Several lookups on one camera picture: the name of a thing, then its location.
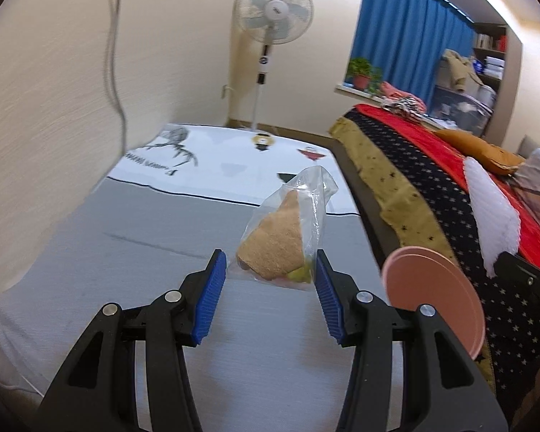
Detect potted green plant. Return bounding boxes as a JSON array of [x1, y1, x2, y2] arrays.
[[346, 58, 383, 91]]

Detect sandwich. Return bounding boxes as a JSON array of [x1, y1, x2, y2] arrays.
[[236, 166, 338, 291]]

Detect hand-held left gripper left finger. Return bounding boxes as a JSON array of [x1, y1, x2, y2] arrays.
[[35, 248, 228, 432]]

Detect beige jacket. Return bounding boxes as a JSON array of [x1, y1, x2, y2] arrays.
[[441, 49, 484, 95]]

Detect row of books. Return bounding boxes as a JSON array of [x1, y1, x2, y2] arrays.
[[474, 33, 507, 52]]

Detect blue curtain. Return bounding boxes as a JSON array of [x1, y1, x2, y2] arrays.
[[350, 0, 477, 109]]

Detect navy star bed sheet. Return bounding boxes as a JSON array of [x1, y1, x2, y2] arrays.
[[342, 110, 540, 392]]

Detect white standing fan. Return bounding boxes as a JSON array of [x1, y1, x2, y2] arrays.
[[227, 0, 315, 133]]

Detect yellow bed skirt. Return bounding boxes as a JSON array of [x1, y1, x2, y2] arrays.
[[328, 114, 496, 392]]

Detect red floral blanket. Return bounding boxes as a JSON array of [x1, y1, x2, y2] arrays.
[[355, 103, 540, 262]]

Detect white window sill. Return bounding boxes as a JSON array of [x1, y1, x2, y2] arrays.
[[334, 82, 388, 102]]

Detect pink plastic bin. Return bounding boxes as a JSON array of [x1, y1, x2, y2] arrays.
[[380, 246, 486, 363]]

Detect orange pillow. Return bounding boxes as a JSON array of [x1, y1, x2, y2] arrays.
[[434, 128, 525, 176]]

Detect grey wall cable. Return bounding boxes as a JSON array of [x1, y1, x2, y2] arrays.
[[105, 0, 129, 151]]

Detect black white striped cloth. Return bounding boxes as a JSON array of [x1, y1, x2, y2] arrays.
[[382, 95, 428, 121]]

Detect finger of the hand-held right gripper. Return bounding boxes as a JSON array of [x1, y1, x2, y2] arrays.
[[497, 251, 540, 325]]

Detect clear plastic storage box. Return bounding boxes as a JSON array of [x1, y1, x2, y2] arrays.
[[429, 83, 496, 138]]

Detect wooden bookshelf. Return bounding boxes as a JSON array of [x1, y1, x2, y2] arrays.
[[472, 22, 523, 140]]

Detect folded pink clothes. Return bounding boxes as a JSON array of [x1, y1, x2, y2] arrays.
[[380, 81, 410, 100]]

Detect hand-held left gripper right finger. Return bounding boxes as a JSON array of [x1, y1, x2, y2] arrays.
[[316, 248, 509, 432]]

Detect white fluffy cloth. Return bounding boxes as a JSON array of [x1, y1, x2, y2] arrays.
[[463, 157, 522, 279]]

